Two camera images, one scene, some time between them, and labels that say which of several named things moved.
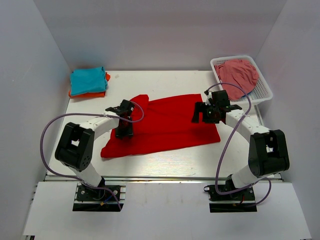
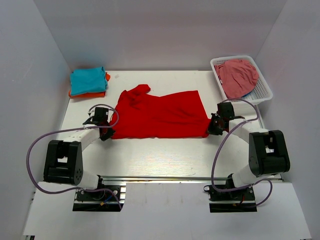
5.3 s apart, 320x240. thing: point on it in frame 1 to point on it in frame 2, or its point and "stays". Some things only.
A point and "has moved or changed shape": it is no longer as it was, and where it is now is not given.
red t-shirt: [161, 124] has moved or changed shape
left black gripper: [120, 134] to [109, 135]
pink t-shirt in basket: [240, 73] stays
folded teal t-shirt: [85, 80] stays
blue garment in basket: [247, 94] stays
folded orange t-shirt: [91, 94] stays
